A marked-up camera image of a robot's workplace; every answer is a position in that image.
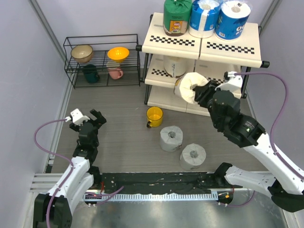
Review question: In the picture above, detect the cream roll front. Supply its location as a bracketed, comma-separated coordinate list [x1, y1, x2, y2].
[173, 72, 209, 105]

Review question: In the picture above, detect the cream roll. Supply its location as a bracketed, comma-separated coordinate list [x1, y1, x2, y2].
[163, 56, 187, 78]
[173, 72, 209, 105]

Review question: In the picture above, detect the grey roll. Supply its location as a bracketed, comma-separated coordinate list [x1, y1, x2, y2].
[160, 126, 183, 152]
[180, 143, 207, 171]

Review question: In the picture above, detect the grey roll front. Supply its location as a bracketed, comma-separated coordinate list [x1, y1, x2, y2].
[180, 143, 207, 171]

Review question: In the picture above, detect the white roll blue base wrap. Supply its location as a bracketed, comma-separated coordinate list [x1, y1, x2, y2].
[215, 0, 251, 41]

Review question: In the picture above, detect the blue striped plastic-wrapped roll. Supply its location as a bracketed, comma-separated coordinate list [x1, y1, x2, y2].
[189, 0, 223, 38]

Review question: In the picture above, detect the green paper towel roll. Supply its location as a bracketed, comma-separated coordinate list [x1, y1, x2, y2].
[163, 0, 192, 36]

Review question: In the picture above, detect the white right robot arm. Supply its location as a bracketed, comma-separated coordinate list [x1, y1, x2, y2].
[191, 81, 304, 212]

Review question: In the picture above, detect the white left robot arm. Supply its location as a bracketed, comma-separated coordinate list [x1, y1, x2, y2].
[33, 109, 106, 228]

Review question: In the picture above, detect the cream three-tier shelf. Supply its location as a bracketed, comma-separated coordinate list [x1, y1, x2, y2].
[136, 12, 270, 116]

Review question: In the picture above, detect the yellow mug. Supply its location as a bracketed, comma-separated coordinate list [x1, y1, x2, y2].
[146, 106, 163, 128]

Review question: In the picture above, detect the dark green mug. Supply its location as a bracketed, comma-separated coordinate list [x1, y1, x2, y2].
[82, 64, 100, 84]

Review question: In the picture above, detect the pink mug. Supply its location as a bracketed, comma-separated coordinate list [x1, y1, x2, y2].
[106, 61, 124, 80]

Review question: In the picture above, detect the beige ceramic bowl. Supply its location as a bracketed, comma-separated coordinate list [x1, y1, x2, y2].
[71, 45, 94, 64]

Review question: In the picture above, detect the orange bowl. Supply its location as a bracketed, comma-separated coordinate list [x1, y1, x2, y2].
[107, 47, 130, 63]

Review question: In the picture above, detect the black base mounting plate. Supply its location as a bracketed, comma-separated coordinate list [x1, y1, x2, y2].
[94, 172, 233, 195]

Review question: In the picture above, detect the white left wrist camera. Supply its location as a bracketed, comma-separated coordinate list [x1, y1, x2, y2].
[70, 108, 90, 126]

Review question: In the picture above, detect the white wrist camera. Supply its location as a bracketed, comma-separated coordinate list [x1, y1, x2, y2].
[215, 71, 243, 98]
[70, 108, 90, 126]

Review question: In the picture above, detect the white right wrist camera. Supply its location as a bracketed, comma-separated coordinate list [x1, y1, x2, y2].
[215, 71, 243, 98]

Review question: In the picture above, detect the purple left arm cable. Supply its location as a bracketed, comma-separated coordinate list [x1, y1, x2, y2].
[34, 117, 124, 228]

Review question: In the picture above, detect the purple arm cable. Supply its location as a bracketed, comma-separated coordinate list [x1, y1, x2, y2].
[218, 71, 304, 208]
[34, 117, 124, 228]

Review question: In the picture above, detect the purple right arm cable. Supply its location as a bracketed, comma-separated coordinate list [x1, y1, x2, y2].
[218, 71, 304, 208]

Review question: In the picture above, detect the black wire rack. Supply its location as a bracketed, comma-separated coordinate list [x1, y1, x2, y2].
[63, 34, 141, 88]

